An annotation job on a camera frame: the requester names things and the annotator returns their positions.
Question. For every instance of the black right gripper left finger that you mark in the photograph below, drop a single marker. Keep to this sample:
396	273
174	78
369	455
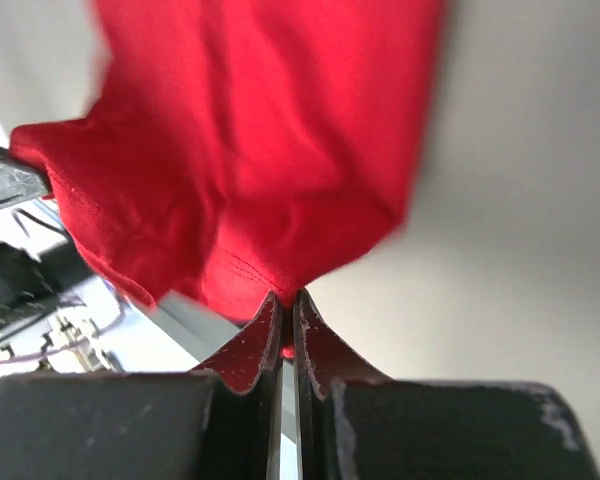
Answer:
220	420

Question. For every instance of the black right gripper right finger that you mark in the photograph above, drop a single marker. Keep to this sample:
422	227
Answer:
354	422

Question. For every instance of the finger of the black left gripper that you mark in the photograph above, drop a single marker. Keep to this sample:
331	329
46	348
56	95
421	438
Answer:
19	183

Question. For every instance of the red t shirt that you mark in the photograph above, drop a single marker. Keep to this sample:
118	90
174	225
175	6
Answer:
241	148

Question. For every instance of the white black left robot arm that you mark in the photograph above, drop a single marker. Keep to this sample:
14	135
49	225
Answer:
24	290

